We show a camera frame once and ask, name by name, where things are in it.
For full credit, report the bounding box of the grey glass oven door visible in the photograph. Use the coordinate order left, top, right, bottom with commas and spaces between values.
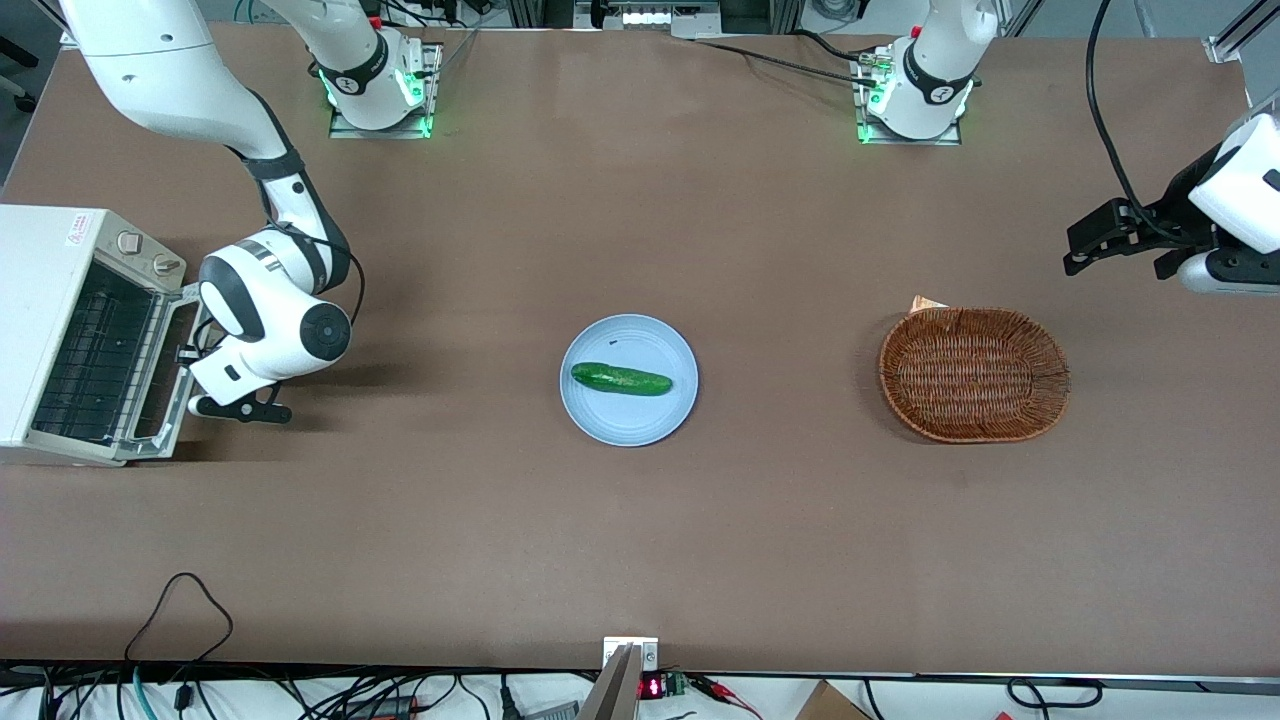
122, 282, 208, 462

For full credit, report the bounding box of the white toaster oven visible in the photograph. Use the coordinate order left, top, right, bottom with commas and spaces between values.
0, 205, 189, 468

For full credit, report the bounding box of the brown oval wicker basket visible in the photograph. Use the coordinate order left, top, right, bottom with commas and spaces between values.
878, 306, 1073, 445

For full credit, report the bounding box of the green cucumber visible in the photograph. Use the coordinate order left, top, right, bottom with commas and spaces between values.
570, 361, 675, 398

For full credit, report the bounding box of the light blue round plate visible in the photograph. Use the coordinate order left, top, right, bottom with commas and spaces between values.
559, 314, 700, 448

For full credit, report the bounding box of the grey slanted metal bar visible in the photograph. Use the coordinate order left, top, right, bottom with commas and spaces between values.
578, 643, 643, 720

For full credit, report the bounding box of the grey electronics unit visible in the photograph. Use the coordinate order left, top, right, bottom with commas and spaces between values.
572, 0, 723, 41

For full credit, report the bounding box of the brown cardboard box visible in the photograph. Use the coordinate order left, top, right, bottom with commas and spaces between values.
795, 680, 873, 720

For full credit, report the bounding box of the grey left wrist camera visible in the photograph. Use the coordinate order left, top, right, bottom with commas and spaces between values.
1177, 248, 1280, 297

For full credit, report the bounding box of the black oven wire rack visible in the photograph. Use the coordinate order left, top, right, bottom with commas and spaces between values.
35, 262, 153, 443

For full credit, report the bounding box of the aluminium frame profile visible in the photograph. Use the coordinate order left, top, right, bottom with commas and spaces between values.
1203, 0, 1280, 63

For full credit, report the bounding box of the black hanging arm cable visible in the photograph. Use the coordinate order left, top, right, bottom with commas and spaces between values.
1085, 0, 1176, 246

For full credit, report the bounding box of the black looped table cable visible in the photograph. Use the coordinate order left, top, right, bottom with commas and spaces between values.
124, 572, 235, 663

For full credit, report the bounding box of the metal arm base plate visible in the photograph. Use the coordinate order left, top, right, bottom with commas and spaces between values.
852, 48, 964, 147
328, 40, 443, 140

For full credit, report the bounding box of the black cable to arm base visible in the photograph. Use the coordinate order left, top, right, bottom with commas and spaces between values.
693, 38, 883, 87

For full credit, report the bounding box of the silver table edge bracket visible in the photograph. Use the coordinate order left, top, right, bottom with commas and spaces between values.
602, 636, 661, 673

